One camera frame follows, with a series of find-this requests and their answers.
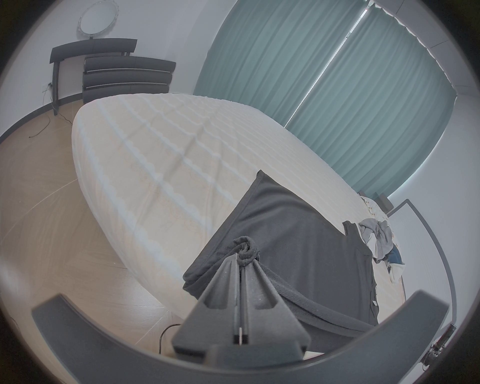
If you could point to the black dressing table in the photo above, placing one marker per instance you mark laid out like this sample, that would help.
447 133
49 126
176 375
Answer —
93 47

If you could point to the round wall mirror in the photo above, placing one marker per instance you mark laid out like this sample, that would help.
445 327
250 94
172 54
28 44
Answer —
97 18

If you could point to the pile of clothes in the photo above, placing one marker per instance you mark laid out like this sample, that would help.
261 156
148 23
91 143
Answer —
382 236

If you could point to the bed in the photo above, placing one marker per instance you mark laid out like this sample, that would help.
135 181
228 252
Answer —
150 157

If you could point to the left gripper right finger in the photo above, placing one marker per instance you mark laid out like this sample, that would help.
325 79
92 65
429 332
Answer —
270 318

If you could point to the blue-green curtain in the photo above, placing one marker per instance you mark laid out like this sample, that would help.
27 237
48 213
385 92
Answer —
375 112
270 56

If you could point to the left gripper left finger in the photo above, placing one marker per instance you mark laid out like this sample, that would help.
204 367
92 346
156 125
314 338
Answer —
213 318

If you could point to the grey bedside table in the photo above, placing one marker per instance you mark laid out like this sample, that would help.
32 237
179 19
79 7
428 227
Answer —
384 202

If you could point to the black T-shirt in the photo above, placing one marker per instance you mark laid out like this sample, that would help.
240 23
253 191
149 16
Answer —
292 243

